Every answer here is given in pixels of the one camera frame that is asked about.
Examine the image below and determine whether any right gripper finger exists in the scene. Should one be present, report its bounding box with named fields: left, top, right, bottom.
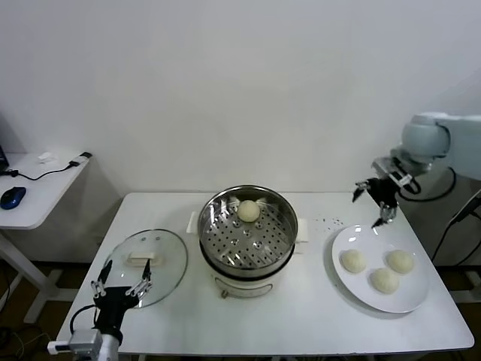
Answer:
left=352, top=179, right=374, bottom=202
left=371, top=202, right=398, bottom=229

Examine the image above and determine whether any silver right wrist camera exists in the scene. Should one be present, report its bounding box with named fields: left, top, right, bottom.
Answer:
left=371, top=155, right=420, bottom=193

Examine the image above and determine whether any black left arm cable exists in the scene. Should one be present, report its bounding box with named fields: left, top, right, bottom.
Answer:
left=69, top=303, right=99, bottom=335

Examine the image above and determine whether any white round plate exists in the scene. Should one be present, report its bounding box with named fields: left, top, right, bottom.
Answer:
left=330, top=224, right=431, bottom=314

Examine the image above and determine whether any white steamed baozi bun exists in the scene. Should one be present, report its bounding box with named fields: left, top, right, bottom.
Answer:
left=386, top=250, right=416, bottom=275
left=369, top=267, right=400, bottom=295
left=236, top=200, right=260, bottom=223
left=340, top=249, right=368, bottom=275

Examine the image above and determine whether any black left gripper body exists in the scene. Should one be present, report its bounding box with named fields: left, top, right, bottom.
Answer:
left=92, top=285, right=134, bottom=336

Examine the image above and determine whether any white side desk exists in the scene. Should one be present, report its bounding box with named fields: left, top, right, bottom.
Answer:
left=0, top=151, right=123, bottom=324

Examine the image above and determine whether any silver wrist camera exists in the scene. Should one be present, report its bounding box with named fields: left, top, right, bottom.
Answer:
left=47, top=329, right=104, bottom=356
left=371, top=155, right=420, bottom=193

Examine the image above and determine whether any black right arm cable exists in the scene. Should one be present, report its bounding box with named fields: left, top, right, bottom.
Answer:
left=398, top=165, right=458, bottom=201

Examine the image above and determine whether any steel steamer basket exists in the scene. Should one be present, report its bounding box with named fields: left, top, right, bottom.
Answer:
left=198, top=184, right=301, bottom=272

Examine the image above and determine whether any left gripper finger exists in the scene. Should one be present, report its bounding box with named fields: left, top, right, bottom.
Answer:
left=90, top=260, right=113, bottom=299
left=125, top=259, right=154, bottom=298

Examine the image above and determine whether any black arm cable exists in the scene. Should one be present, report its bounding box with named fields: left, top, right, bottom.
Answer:
left=69, top=303, right=99, bottom=335
left=398, top=165, right=458, bottom=201

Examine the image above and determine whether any glass pot lid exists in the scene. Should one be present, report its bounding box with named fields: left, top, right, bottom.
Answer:
left=101, top=228, right=189, bottom=309

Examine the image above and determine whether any black cable with adapter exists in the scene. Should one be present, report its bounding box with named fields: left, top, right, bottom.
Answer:
left=431, top=187, right=481, bottom=265

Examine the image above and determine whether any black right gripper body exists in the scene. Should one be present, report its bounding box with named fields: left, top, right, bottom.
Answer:
left=366, top=176, right=400, bottom=209

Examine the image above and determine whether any blue computer mouse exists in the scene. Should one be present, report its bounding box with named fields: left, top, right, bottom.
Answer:
left=0, top=186, right=28, bottom=210

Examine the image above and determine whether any black desk cable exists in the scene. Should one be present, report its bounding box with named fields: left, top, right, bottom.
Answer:
left=0, top=152, right=94, bottom=181

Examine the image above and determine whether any dark laptop screen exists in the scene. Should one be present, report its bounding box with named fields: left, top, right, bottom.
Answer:
left=0, top=112, right=11, bottom=176

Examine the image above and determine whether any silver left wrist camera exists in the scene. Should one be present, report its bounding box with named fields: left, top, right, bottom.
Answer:
left=47, top=329, right=104, bottom=356

